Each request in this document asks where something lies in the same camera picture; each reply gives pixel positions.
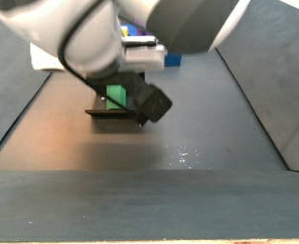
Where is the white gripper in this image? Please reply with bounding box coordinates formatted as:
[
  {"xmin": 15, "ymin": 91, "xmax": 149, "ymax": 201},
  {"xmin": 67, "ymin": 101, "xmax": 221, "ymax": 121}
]
[{"xmin": 121, "ymin": 35, "xmax": 166, "ymax": 72}]

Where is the green hexagon prism block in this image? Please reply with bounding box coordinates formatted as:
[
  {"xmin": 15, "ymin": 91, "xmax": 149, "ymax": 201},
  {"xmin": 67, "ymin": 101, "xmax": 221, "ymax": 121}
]
[{"xmin": 106, "ymin": 85, "xmax": 126, "ymax": 110}]

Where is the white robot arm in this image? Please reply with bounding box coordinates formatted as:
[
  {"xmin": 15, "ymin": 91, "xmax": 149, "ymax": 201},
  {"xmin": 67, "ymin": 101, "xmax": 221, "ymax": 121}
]
[{"xmin": 0, "ymin": 0, "xmax": 250, "ymax": 74}]

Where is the blue shape sorter board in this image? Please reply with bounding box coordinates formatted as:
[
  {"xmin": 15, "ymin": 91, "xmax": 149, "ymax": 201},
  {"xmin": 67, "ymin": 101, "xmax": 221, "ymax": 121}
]
[{"xmin": 122, "ymin": 23, "xmax": 181, "ymax": 67}]

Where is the black curved holder stand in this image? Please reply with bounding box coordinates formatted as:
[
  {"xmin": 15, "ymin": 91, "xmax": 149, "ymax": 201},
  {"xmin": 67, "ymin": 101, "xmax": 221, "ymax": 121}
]
[{"xmin": 85, "ymin": 72, "xmax": 137, "ymax": 118}]

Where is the yellow arch block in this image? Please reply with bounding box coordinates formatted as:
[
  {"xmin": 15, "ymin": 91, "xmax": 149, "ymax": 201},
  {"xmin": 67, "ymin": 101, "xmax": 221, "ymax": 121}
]
[{"xmin": 121, "ymin": 26, "xmax": 129, "ymax": 37}]

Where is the black cable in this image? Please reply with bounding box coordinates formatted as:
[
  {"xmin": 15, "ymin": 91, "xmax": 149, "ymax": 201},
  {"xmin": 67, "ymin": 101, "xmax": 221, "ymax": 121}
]
[{"xmin": 55, "ymin": 0, "xmax": 139, "ymax": 119}]

